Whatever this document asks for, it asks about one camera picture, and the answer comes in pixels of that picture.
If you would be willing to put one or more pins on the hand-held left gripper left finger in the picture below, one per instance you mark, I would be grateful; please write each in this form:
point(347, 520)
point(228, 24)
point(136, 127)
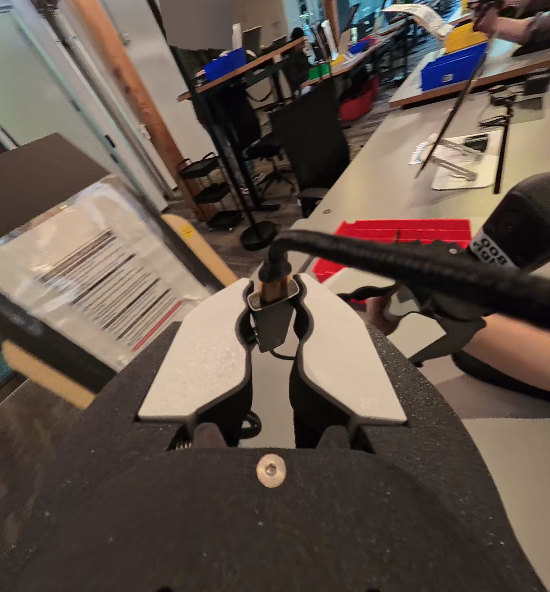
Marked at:
point(201, 360)

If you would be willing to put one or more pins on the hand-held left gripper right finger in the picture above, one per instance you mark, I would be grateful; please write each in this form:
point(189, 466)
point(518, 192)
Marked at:
point(349, 360)

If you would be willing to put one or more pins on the dark grey usb adapter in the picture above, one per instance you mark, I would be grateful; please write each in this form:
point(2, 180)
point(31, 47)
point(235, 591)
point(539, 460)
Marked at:
point(272, 323)

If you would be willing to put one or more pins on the person's right forearm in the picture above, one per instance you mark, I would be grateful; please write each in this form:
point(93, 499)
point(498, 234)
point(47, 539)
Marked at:
point(524, 351)

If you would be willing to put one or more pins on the person's right hand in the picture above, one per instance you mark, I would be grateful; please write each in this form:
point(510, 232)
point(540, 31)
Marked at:
point(376, 314)

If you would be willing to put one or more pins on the white laptop stand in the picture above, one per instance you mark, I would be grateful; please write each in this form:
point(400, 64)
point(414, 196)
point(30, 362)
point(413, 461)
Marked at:
point(469, 171)

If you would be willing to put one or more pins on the printed sheet in clear holder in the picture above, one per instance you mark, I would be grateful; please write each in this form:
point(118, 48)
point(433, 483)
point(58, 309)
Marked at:
point(94, 277)

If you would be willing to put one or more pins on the thin black rod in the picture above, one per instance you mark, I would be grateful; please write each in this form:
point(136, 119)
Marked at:
point(450, 111)

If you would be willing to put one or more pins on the red plastic bin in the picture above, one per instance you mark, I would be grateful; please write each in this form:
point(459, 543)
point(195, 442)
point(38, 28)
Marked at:
point(395, 229)

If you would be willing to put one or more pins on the black round lamp base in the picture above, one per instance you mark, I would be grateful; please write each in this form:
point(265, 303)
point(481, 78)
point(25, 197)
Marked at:
point(259, 233)

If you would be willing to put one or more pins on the black rolling cart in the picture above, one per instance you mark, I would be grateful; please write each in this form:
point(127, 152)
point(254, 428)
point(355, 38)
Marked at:
point(210, 194)

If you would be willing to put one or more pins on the large blue plastic bin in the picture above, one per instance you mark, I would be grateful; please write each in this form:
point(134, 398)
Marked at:
point(450, 69)

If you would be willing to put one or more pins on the yellow plastic bin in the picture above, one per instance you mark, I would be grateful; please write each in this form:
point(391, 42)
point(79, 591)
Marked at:
point(464, 37)

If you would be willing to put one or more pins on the red bag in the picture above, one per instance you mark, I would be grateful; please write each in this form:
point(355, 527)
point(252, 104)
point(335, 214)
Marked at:
point(358, 99)

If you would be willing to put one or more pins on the black office chair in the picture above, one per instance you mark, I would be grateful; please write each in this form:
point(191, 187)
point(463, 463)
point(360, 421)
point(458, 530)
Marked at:
point(312, 134)

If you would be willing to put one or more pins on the wooden top standing desk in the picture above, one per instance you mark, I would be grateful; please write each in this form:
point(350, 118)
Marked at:
point(238, 74)

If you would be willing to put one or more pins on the small blue plastic bin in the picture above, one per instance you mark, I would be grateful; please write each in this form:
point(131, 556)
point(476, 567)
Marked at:
point(224, 64)

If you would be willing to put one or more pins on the wooden post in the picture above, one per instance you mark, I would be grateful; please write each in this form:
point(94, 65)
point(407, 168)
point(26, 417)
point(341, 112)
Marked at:
point(131, 92)

